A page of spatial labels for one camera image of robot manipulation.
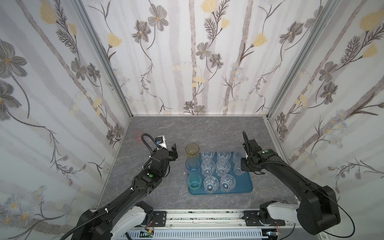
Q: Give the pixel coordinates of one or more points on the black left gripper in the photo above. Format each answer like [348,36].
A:
[170,153]

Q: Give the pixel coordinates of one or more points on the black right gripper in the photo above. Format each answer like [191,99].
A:
[246,163]

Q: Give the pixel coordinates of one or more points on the yellow transparent glass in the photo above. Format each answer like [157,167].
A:
[192,150]

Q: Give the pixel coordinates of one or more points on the white frosted glass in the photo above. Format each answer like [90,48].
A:
[238,155]
[227,183]

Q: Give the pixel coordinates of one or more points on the blue frosted glass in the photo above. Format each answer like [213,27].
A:
[193,165]

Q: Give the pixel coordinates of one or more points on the green frosted glass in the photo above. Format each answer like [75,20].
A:
[194,181]

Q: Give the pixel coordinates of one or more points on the clear faceted glass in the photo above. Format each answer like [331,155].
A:
[223,154]
[208,168]
[211,184]
[222,167]
[207,153]

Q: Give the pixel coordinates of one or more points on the teal plastic tray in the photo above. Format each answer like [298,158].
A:
[243,182]

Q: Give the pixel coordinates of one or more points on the pink transparent glass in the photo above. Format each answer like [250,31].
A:
[137,136]

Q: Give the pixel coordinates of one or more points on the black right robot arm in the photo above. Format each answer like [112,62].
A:
[317,210]

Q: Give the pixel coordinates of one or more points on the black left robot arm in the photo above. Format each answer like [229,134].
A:
[127,210]

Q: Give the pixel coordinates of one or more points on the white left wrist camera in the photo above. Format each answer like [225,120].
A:
[161,142]

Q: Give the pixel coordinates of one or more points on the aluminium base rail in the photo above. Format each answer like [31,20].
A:
[223,219]

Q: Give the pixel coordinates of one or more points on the white slotted cable duct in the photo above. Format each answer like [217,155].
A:
[217,234]

